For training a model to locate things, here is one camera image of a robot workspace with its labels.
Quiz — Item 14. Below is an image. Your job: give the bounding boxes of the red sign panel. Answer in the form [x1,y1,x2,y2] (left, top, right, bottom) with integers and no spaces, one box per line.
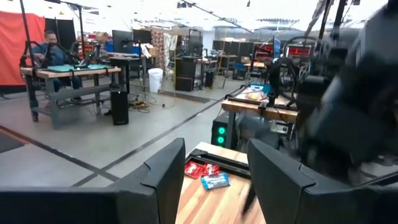
[287,45,312,57]

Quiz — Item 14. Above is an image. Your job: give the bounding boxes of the black computer green lights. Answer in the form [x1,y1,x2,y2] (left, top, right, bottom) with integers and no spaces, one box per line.
[211,111,233,147]

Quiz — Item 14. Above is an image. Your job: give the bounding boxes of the dark floor mat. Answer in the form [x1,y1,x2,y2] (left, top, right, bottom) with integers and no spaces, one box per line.
[158,90,211,105]

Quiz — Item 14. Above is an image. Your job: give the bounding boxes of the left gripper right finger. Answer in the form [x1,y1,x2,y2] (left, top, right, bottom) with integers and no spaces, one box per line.
[248,138,398,224]

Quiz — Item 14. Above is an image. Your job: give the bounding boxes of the patterned fabric curtain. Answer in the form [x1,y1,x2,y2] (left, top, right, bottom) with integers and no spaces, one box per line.
[151,30,170,71]

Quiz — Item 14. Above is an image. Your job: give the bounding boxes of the white trash bin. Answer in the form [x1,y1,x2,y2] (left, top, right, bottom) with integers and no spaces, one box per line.
[147,67,164,93]

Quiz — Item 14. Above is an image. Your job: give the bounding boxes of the Hershey's white blue candy bar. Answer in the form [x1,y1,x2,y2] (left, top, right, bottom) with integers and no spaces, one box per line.
[200,172,231,191]

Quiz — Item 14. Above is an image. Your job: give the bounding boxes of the black table edge rail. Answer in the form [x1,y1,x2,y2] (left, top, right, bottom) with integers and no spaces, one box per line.
[185,148,251,180]

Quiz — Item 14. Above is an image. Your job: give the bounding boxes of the red Skittles bag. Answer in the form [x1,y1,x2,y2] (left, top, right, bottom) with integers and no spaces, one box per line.
[184,161,221,180]

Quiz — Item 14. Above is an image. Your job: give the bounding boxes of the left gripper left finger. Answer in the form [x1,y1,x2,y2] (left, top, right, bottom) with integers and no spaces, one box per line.
[0,138,187,224]

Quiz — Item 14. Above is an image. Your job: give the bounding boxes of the teal table mat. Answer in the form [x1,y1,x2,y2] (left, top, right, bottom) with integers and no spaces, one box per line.
[46,63,113,73]

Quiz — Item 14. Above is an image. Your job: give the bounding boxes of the black speaker cabinet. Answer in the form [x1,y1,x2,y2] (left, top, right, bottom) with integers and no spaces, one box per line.
[175,57,197,92]

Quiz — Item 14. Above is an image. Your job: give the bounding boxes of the orange curtain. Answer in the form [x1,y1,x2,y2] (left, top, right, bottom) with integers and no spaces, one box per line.
[0,11,46,86]

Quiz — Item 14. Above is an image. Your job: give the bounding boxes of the black monitor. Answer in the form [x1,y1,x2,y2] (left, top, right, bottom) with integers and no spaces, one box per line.
[132,29,152,44]
[111,29,134,54]

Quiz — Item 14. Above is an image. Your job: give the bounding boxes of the wooden workbench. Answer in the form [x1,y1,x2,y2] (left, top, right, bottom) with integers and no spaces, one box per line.
[221,86,299,150]
[20,64,122,128]

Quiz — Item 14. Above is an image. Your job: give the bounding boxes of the black computer tower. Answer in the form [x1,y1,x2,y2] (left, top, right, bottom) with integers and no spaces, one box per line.
[110,90,130,126]

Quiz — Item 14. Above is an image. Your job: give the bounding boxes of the person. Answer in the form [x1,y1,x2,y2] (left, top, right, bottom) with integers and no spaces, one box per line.
[32,30,83,102]

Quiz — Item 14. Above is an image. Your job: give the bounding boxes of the black backdrop panel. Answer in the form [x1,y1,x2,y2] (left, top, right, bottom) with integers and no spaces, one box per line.
[45,17,77,50]

